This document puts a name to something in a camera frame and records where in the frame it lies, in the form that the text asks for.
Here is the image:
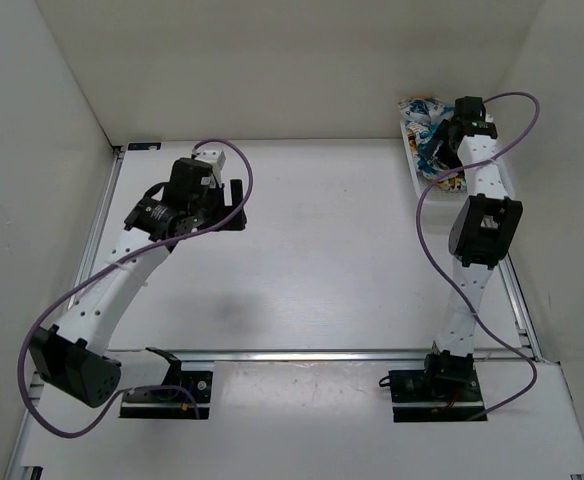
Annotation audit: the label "patterned white shorts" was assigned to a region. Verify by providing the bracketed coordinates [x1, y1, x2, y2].
[398, 97, 454, 181]

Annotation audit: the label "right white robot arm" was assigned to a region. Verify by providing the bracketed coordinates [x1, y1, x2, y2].
[421, 96, 523, 400]

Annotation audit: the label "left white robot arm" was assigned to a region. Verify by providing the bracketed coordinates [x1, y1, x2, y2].
[28, 150, 247, 408]

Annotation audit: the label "white plastic basket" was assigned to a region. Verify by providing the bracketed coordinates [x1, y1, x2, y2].
[401, 120, 515, 212]

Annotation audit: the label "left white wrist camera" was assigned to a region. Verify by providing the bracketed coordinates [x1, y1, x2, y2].
[191, 149, 226, 185]

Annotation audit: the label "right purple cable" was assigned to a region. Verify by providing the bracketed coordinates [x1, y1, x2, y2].
[415, 91, 543, 416]

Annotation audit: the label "purple cable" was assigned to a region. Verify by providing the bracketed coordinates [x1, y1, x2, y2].
[415, 91, 543, 416]
[17, 138, 255, 437]

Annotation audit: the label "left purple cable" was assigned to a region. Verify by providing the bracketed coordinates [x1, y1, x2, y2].
[17, 138, 255, 437]

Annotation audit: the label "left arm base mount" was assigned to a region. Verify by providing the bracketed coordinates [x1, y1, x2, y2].
[119, 362, 214, 421]

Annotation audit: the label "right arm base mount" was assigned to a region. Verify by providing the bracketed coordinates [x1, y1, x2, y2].
[378, 370, 488, 423]

